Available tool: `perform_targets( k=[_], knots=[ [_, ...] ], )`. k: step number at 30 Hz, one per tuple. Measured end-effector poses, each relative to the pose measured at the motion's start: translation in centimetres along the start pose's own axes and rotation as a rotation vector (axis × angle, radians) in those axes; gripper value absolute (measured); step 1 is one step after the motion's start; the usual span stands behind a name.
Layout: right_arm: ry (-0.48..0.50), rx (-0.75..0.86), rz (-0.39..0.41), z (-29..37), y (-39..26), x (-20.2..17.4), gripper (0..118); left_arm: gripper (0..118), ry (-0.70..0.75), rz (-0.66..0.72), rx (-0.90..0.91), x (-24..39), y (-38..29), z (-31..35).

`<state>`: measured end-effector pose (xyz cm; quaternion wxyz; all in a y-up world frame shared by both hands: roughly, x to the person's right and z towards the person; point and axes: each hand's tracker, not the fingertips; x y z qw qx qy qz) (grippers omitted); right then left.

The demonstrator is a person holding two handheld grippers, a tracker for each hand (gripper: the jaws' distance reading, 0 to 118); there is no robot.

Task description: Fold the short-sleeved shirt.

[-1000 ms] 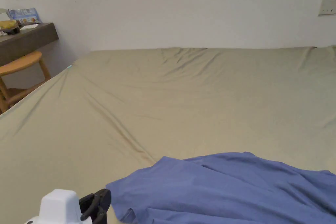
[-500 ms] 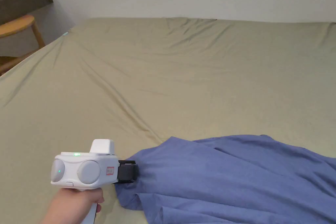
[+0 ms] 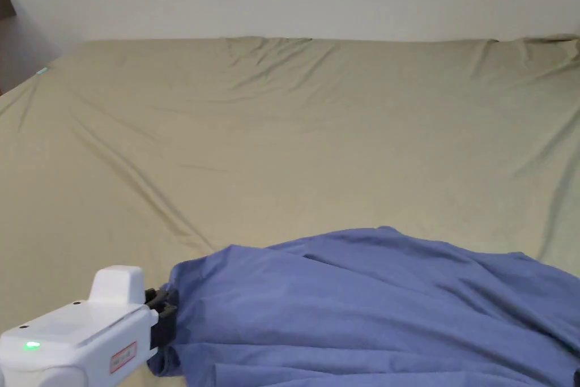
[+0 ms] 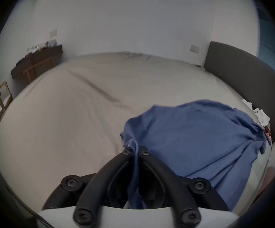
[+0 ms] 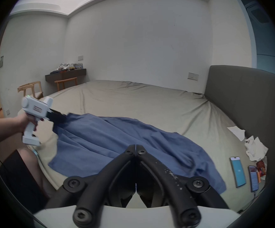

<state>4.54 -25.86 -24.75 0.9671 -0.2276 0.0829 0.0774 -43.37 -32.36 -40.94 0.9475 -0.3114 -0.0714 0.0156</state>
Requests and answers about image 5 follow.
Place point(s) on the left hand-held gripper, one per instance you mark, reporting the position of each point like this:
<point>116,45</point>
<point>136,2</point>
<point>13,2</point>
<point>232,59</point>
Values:
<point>36,106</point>

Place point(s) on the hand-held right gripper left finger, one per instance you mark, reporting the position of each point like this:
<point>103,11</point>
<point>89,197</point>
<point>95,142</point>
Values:
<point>118,170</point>

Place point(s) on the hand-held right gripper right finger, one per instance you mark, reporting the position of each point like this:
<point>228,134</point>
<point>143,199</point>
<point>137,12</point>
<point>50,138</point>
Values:
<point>158,172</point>

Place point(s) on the dark blue shirt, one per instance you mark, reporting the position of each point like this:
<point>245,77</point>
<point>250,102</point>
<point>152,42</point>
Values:
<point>128,136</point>

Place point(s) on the person's left forearm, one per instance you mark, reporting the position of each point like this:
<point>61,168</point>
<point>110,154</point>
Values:
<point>2,129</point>

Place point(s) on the person's left hand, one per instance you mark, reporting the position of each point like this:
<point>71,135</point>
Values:
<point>26,122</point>

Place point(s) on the wooden chair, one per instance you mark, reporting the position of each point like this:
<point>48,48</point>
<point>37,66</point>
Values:
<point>65,82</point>

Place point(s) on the wooden armchair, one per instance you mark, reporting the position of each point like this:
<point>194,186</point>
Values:
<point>32,89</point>

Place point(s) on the bed with beige sheet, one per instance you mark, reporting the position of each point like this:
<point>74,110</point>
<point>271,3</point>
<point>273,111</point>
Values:
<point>139,98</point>

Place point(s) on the person's legs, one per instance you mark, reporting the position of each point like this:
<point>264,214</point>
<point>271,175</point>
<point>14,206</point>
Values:
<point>16,179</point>

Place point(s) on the phone with pale blue screen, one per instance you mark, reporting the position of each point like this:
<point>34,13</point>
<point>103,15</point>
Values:
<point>238,171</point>

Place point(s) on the small crumpled white tissue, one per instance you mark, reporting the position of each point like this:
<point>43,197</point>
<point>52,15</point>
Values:
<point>237,132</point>

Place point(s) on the phone with dark blue screen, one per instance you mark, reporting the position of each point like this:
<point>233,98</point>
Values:
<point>254,178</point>

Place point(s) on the large crumpled white tissue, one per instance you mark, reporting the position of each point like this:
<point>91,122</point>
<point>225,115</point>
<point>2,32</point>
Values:
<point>257,149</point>

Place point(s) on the red snack packet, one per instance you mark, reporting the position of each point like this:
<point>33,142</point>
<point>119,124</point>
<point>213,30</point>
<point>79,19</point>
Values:
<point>262,168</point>

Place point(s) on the grey padded headboard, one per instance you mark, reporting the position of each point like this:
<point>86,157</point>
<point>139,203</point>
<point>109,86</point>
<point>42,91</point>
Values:
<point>246,98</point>

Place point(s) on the dark wall-mounted desk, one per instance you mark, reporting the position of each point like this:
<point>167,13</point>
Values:
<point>64,73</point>

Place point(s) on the beige wall socket plate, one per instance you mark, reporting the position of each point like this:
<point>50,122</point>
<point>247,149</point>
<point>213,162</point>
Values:
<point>193,76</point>
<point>80,58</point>

